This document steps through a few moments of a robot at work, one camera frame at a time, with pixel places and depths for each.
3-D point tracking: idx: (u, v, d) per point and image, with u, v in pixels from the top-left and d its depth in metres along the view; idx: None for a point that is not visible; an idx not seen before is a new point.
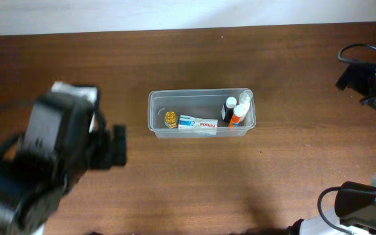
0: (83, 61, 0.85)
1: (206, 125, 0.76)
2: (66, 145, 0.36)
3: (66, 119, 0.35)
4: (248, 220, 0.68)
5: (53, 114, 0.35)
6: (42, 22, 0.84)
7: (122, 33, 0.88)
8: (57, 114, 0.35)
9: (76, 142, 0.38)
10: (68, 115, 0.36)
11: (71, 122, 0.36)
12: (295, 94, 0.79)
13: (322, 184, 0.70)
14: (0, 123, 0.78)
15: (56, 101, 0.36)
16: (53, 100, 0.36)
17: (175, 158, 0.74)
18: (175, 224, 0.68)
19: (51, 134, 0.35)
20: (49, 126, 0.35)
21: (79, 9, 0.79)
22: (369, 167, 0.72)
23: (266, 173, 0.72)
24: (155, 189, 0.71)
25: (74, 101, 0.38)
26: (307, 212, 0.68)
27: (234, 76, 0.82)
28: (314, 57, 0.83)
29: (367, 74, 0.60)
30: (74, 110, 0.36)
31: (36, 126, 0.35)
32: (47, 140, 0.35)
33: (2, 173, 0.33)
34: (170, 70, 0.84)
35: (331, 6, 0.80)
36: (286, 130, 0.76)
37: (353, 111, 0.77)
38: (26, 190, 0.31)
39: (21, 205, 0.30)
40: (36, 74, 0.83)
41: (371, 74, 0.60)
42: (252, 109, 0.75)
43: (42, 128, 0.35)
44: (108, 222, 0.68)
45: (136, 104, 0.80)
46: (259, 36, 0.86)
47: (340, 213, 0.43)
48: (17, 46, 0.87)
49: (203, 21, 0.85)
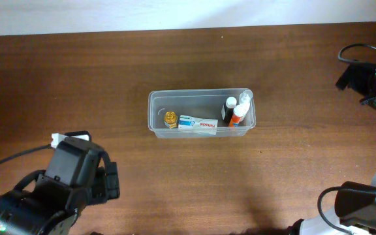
0: (83, 61, 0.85)
1: (206, 125, 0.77)
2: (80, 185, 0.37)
3: (84, 160, 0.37)
4: (248, 220, 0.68)
5: (72, 155, 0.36)
6: (40, 22, 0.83)
7: (123, 33, 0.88)
8: (75, 155, 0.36)
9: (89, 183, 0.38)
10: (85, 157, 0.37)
11: (87, 164, 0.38)
12: (295, 94, 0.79)
13: (322, 183, 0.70)
14: None
15: (76, 143, 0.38)
16: (73, 143, 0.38)
17: (175, 158, 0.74)
18: (175, 224, 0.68)
19: (70, 172, 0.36)
20: (68, 166, 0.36)
21: (79, 9, 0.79)
22: (369, 167, 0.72)
23: (266, 173, 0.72)
24: (156, 189, 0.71)
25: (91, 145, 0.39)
26: (307, 211, 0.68)
27: (234, 76, 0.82)
28: (314, 57, 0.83)
29: (366, 76, 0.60)
30: (91, 154, 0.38)
31: (56, 165, 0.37)
32: (64, 177, 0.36)
33: (25, 203, 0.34)
34: (170, 70, 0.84)
35: (331, 6, 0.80)
36: (286, 131, 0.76)
37: (354, 111, 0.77)
38: (46, 217, 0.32)
39: (42, 230, 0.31)
40: (36, 74, 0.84)
41: (369, 75, 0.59)
42: (252, 109, 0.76)
43: (62, 166, 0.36)
44: (108, 223, 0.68)
45: (136, 104, 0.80)
46: (259, 36, 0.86)
47: (340, 212, 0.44)
48: (16, 46, 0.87)
49: (203, 21, 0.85)
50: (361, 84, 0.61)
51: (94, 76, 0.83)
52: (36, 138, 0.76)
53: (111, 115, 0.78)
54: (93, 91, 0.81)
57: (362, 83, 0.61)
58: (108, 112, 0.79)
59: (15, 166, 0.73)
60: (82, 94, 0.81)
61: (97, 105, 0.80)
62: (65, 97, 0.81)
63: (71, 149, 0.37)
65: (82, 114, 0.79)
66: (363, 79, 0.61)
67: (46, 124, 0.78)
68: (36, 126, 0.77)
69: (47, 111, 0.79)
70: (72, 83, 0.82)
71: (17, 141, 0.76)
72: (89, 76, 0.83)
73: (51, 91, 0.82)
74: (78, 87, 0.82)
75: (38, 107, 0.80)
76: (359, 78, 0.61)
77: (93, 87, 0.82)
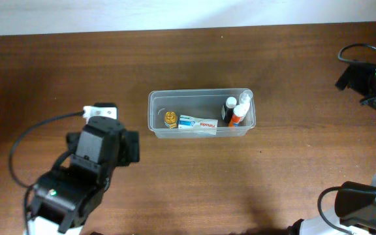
0: (83, 60, 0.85)
1: (206, 125, 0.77)
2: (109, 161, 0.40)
3: (108, 139, 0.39)
4: (248, 220, 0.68)
5: (97, 136, 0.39)
6: (40, 21, 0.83)
7: (123, 33, 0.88)
8: (100, 136, 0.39)
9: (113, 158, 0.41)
10: (109, 136, 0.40)
11: (111, 141, 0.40)
12: (295, 94, 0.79)
13: (322, 184, 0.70)
14: None
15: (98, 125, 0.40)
16: (96, 125, 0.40)
17: (175, 158, 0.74)
18: (175, 224, 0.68)
19: (97, 152, 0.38)
20: (94, 146, 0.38)
21: (79, 8, 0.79)
22: (369, 167, 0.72)
23: (266, 173, 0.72)
24: (156, 189, 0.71)
25: (111, 125, 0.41)
26: (307, 212, 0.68)
27: (234, 76, 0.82)
28: (314, 57, 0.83)
29: (365, 76, 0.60)
30: (113, 132, 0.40)
31: (84, 145, 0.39)
32: (93, 155, 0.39)
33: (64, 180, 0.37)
34: (170, 70, 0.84)
35: (330, 6, 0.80)
36: (286, 131, 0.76)
37: (354, 111, 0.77)
38: (83, 191, 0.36)
39: (80, 202, 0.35)
40: (35, 74, 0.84)
41: (369, 75, 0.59)
42: (252, 109, 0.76)
43: (89, 147, 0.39)
44: (108, 223, 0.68)
45: (137, 104, 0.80)
46: (259, 36, 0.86)
47: (340, 212, 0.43)
48: (15, 46, 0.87)
49: (203, 21, 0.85)
50: (360, 84, 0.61)
51: (94, 76, 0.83)
52: (36, 138, 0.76)
53: None
54: (93, 90, 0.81)
57: (361, 83, 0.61)
58: None
59: (15, 166, 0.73)
60: (83, 94, 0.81)
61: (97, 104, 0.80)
62: (65, 96, 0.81)
63: (96, 131, 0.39)
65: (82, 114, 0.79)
66: (362, 79, 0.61)
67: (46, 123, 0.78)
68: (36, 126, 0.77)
69: (47, 111, 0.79)
70: (72, 83, 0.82)
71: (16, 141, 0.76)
72: (89, 76, 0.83)
73: (51, 91, 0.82)
74: (78, 86, 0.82)
75: (38, 106, 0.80)
76: (359, 79, 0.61)
77: (93, 87, 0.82)
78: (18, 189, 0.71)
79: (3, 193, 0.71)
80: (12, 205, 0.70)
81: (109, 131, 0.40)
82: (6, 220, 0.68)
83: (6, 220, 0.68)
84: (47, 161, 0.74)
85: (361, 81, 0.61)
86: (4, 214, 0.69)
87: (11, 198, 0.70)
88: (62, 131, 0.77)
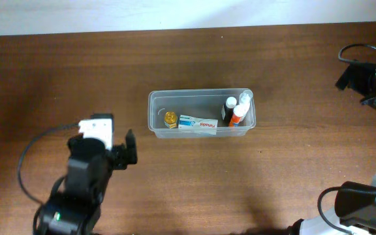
0: (83, 60, 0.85)
1: (206, 125, 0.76)
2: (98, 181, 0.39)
3: (93, 164, 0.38)
4: (248, 220, 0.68)
5: (81, 166, 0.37)
6: (40, 21, 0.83)
7: (123, 33, 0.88)
8: (83, 165, 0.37)
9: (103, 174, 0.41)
10: (93, 161, 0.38)
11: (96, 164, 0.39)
12: (295, 94, 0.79)
13: (322, 184, 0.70)
14: None
15: (80, 152, 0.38)
16: (78, 152, 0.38)
17: (175, 158, 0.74)
18: (175, 224, 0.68)
19: (85, 180, 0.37)
20: (80, 176, 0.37)
21: (79, 8, 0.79)
22: (369, 167, 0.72)
23: (266, 173, 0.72)
24: (156, 189, 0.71)
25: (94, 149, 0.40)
26: (308, 212, 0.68)
27: (234, 76, 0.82)
28: (314, 57, 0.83)
29: (365, 76, 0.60)
30: (96, 155, 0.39)
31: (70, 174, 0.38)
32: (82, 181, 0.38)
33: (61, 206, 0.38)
34: (170, 70, 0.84)
35: (330, 6, 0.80)
36: (286, 130, 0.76)
37: (354, 111, 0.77)
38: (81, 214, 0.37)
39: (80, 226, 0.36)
40: (35, 74, 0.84)
41: (369, 75, 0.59)
42: (252, 109, 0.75)
43: (76, 177, 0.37)
44: (108, 223, 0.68)
45: (137, 104, 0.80)
46: (259, 36, 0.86)
47: (340, 212, 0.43)
48: (15, 46, 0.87)
49: (203, 21, 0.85)
50: (361, 84, 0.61)
51: (94, 76, 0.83)
52: (35, 138, 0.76)
53: None
54: (93, 90, 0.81)
57: (361, 83, 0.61)
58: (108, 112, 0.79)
59: (14, 166, 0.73)
60: (82, 94, 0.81)
61: (97, 104, 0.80)
62: (64, 96, 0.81)
63: (78, 159, 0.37)
65: (81, 114, 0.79)
66: (362, 79, 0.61)
67: (46, 123, 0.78)
68: (36, 126, 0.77)
69: (47, 111, 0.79)
70: (72, 83, 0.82)
71: (15, 140, 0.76)
72: (89, 76, 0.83)
73: (50, 91, 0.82)
74: (78, 86, 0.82)
75: (38, 106, 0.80)
76: (359, 78, 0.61)
77: (93, 87, 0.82)
78: (17, 189, 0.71)
79: (2, 194, 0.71)
80: (12, 206, 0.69)
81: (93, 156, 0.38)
82: (5, 220, 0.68)
83: (5, 221, 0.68)
84: (47, 161, 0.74)
85: (361, 81, 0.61)
86: (4, 215, 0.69)
87: (10, 198, 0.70)
88: (61, 131, 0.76)
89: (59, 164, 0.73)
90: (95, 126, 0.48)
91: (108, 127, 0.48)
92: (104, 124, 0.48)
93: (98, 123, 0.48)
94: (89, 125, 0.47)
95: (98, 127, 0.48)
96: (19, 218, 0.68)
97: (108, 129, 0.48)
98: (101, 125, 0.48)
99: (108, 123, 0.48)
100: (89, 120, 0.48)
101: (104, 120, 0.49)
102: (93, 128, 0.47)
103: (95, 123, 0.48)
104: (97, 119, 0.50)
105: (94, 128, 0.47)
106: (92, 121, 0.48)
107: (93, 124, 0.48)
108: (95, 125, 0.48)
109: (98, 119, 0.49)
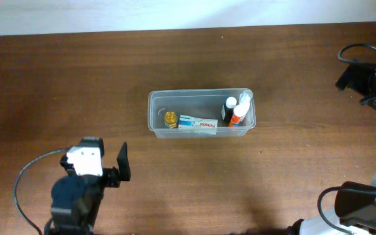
0: (83, 61, 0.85)
1: (206, 125, 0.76)
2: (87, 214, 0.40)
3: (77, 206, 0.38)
4: (248, 220, 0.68)
5: (64, 213, 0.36)
6: (40, 21, 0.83)
7: (123, 33, 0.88)
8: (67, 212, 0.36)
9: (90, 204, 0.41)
10: (76, 203, 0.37)
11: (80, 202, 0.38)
12: (295, 95, 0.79)
13: (322, 184, 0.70)
14: None
15: (62, 196, 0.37)
16: (59, 198, 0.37)
17: (175, 158, 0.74)
18: (175, 224, 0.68)
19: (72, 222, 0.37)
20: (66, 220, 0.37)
21: (79, 8, 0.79)
22: (369, 167, 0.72)
23: (266, 173, 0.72)
24: (156, 189, 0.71)
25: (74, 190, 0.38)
26: (307, 212, 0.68)
27: (234, 76, 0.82)
28: (314, 57, 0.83)
29: (366, 76, 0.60)
30: (78, 197, 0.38)
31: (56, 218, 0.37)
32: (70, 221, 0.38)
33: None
34: (170, 70, 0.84)
35: (330, 6, 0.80)
36: (286, 131, 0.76)
37: (354, 111, 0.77)
38: None
39: None
40: (35, 74, 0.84)
41: (369, 75, 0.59)
42: (252, 109, 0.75)
43: (62, 220, 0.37)
44: (108, 223, 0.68)
45: (137, 104, 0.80)
46: (259, 36, 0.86)
47: (340, 212, 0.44)
48: (15, 46, 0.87)
49: (203, 21, 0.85)
50: (360, 84, 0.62)
51: (94, 76, 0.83)
52: (35, 138, 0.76)
53: (112, 115, 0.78)
54: (93, 90, 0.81)
57: (361, 82, 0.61)
58: (108, 112, 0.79)
59: (14, 166, 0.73)
60: (82, 94, 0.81)
61: (97, 105, 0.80)
62: (64, 96, 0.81)
63: (61, 206, 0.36)
65: (81, 114, 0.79)
66: (362, 79, 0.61)
67: (46, 123, 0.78)
68: (36, 127, 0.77)
69: (47, 111, 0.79)
70: (72, 83, 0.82)
71: (15, 141, 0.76)
72: (89, 76, 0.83)
73: (50, 91, 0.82)
74: (78, 86, 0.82)
75: (38, 107, 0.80)
76: (359, 78, 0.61)
77: (93, 87, 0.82)
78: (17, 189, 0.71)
79: (2, 194, 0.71)
80: (12, 206, 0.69)
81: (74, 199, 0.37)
82: (4, 220, 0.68)
83: (5, 221, 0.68)
84: None
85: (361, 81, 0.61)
86: (4, 215, 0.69)
87: (10, 199, 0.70)
88: (61, 132, 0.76)
89: None
90: (83, 156, 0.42)
91: (96, 158, 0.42)
92: (93, 153, 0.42)
93: (86, 151, 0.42)
94: (77, 155, 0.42)
95: (86, 157, 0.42)
96: (19, 219, 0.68)
97: (96, 160, 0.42)
98: (89, 154, 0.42)
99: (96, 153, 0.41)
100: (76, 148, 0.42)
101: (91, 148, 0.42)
102: (81, 158, 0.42)
103: (83, 151, 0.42)
104: (87, 141, 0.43)
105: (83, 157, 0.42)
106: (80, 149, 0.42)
107: (80, 152, 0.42)
108: (83, 154, 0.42)
109: (87, 145, 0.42)
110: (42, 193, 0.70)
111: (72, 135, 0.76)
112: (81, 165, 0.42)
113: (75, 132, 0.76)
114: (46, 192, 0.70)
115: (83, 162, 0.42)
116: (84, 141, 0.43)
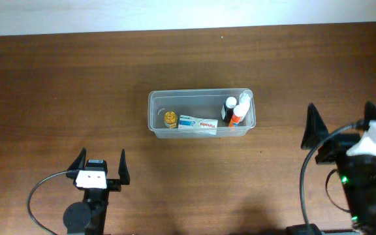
0: (83, 60, 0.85)
1: (206, 125, 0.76)
2: (95, 228, 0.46)
3: (87, 227, 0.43)
4: (248, 220, 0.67)
5: None
6: (40, 21, 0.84)
7: (123, 32, 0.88)
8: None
9: (96, 219, 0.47)
10: (86, 226, 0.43)
11: (89, 224, 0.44)
12: (295, 95, 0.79)
13: (322, 184, 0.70)
14: None
15: (73, 224, 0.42)
16: (71, 226, 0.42)
17: (174, 158, 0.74)
18: (175, 225, 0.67)
19: None
20: None
21: (78, 8, 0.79)
22: None
23: (266, 173, 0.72)
24: (156, 190, 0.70)
25: (81, 217, 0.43)
26: (307, 212, 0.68)
27: (234, 76, 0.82)
28: (314, 58, 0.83)
29: (331, 152, 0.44)
30: (85, 222, 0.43)
31: None
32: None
33: None
34: (170, 70, 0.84)
35: (330, 7, 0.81)
36: (286, 131, 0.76)
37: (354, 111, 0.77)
38: None
39: None
40: (35, 74, 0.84)
41: (337, 151, 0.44)
42: (252, 109, 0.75)
43: None
44: (108, 223, 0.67)
45: (136, 104, 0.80)
46: (259, 36, 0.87)
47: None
48: (16, 46, 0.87)
49: (203, 21, 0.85)
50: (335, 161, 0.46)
51: (94, 76, 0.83)
52: (34, 138, 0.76)
53: (112, 115, 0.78)
54: (92, 91, 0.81)
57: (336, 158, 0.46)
58: (108, 112, 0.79)
59: (13, 167, 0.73)
60: (82, 94, 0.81)
61: (97, 106, 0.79)
62: (64, 96, 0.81)
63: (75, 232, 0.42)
65: (81, 113, 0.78)
66: (331, 156, 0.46)
67: (45, 124, 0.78)
68: (35, 127, 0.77)
69: (46, 111, 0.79)
70: (72, 82, 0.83)
71: (14, 141, 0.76)
72: (88, 76, 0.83)
73: (49, 91, 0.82)
74: (78, 86, 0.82)
75: (38, 107, 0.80)
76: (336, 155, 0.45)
77: (92, 87, 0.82)
78: (16, 190, 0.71)
79: (1, 194, 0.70)
80: (10, 207, 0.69)
81: (84, 224, 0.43)
82: (4, 222, 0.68)
83: (4, 222, 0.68)
84: (46, 162, 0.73)
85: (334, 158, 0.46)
86: (2, 215, 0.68)
87: (9, 200, 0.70)
88: (61, 132, 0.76)
89: (59, 164, 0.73)
90: (90, 179, 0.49)
91: (101, 179, 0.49)
92: (98, 177, 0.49)
93: (93, 174, 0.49)
94: (85, 177, 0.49)
95: (92, 179, 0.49)
96: (18, 219, 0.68)
97: (102, 181, 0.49)
98: (96, 176, 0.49)
99: (102, 176, 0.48)
100: (83, 172, 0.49)
101: (97, 173, 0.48)
102: (89, 180, 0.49)
103: (89, 174, 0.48)
104: (92, 165, 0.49)
105: (90, 179, 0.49)
106: (87, 172, 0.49)
107: (87, 175, 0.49)
108: (90, 177, 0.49)
109: (92, 170, 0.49)
110: (42, 193, 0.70)
111: (71, 135, 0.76)
112: (88, 185, 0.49)
113: (74, 132, 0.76)
114: (45, 193, 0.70)
115: (90, 183, 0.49)
116: (89, 164, 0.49)
